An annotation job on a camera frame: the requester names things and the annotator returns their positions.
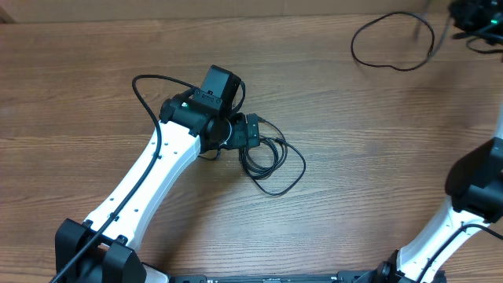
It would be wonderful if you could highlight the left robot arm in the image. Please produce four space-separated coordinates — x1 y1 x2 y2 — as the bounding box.
53 65 258 283

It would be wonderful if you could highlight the long black usb cable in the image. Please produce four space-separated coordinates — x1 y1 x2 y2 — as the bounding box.
350 11 503 72

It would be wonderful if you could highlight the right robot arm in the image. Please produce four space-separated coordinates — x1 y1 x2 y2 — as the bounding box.
358 1 502 282

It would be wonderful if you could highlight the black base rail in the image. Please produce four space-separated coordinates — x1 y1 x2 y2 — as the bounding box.
169 270 368 283

